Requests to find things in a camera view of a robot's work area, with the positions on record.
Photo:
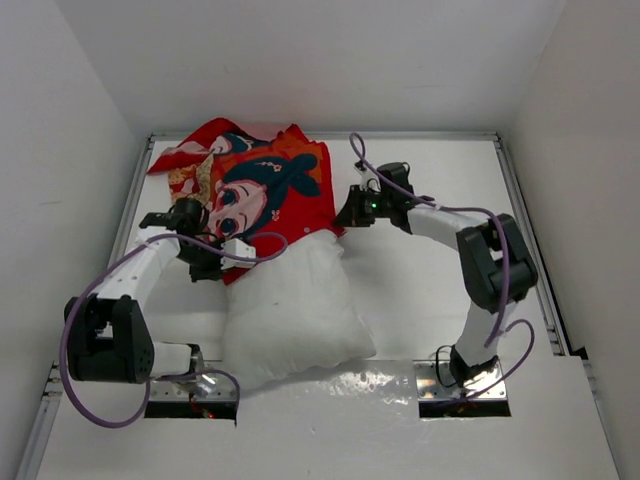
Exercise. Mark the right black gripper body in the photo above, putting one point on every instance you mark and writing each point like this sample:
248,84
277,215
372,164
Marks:
367,206

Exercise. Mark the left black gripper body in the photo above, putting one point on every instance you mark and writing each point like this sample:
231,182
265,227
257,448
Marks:
201,261

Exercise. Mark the red patterned pillowcase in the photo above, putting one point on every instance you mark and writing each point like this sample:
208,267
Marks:
268,191

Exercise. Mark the white pillow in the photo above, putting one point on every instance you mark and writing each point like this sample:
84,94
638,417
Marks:
293,313

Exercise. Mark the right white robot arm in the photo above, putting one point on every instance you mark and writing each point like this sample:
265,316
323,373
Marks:
497,268

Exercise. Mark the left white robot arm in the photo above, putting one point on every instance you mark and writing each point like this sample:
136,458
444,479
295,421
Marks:
109,340

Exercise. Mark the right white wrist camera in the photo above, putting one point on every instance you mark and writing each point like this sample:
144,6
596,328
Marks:
369,180

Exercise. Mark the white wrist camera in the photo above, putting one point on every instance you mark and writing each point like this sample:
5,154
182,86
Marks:
238,254
369,180

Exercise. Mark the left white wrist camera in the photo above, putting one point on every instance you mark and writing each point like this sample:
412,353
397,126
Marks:
238,254

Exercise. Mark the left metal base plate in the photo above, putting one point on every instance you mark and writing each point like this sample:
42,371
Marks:
207,383

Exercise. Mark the metal base plate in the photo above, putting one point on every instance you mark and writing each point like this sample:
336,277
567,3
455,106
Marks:
207,383
435,384

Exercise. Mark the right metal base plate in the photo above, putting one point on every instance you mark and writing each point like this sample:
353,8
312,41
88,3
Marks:
435,384

